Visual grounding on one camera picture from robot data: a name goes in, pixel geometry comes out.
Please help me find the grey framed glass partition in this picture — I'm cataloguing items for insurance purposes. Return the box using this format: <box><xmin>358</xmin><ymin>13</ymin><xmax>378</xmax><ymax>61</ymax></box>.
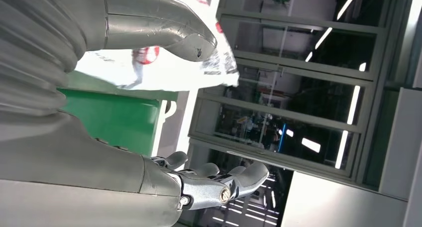
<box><xmin>186</xmin><ymin>0</ymin><xmax>401</xmax><ymax>190</ymax></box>

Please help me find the green conveyor belt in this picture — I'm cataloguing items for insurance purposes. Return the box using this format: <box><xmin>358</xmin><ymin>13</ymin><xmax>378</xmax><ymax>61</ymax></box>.
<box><xmin>57</xmin><ymin>70</ymin><xmax>180</xmax><ymax>157</ymax></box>

